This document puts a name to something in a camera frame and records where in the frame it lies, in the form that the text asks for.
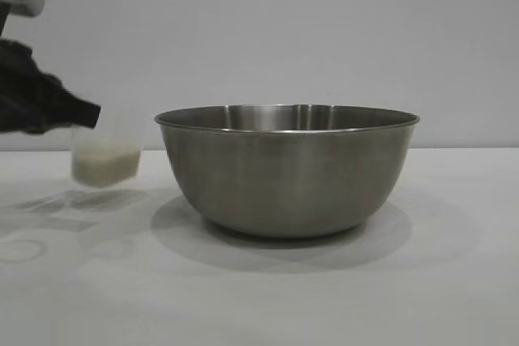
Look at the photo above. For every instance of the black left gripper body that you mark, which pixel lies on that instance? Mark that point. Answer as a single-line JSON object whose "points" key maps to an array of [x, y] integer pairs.
{"points": [[14, 86]]}

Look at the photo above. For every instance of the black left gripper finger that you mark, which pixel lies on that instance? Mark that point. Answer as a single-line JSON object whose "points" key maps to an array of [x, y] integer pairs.
{"points": [[61, 107]]}

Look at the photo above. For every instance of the clear plastic measuring cup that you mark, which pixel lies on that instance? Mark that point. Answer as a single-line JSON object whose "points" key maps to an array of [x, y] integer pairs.
{"points": [[109, 147]]}

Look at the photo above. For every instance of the white uncooked rice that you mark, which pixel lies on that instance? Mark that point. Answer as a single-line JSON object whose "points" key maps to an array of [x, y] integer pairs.
{"points": [[105, 165]]}

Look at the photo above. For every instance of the stainless steel mixing bowl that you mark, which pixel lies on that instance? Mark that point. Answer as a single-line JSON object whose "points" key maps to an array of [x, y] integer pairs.
{"points": [[284, 176]]}

